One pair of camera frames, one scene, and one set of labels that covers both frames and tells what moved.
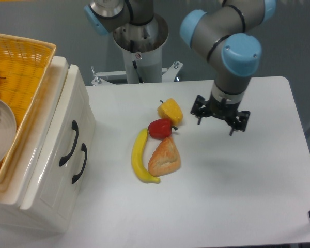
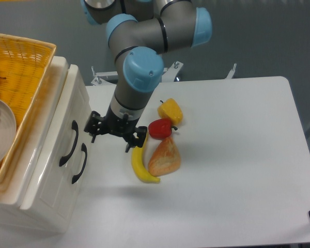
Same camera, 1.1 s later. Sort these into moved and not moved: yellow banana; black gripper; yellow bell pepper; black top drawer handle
Moved: black gripper
Not moved: black top drawer handle; yellow banana; yellow bell pepper
